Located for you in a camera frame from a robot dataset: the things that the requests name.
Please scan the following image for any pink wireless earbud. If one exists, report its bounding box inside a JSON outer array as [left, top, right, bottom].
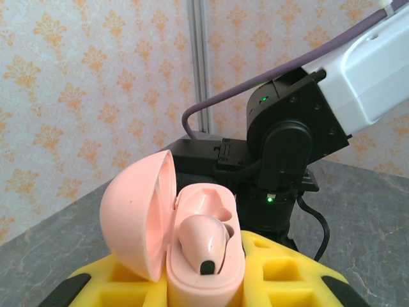
[[177, 216, 230, 276]]

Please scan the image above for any grey aluminium wall strip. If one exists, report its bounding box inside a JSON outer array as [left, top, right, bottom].
[[190, 0, 212, 134]]

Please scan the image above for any black cable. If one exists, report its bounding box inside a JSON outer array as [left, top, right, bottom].
[[297, 194, 332, 263]]

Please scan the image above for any pink earbud charging case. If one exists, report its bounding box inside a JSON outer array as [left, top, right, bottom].
[[99, 150, 247, 307]]

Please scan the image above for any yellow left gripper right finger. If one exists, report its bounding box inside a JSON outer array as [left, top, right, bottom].
[[240, 229, 362, 307]]

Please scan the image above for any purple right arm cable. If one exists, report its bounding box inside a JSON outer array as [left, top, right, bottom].
[[181, 0, 409, 140]]

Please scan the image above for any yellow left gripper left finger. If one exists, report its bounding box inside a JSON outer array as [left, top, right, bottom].
[[41, 255, 172, 307]]

